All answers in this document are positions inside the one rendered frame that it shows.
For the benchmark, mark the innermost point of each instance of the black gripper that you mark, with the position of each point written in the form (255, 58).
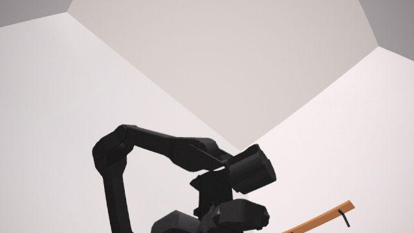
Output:
(178, 222)

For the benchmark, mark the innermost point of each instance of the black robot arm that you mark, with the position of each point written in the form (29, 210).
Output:
(245, 172)

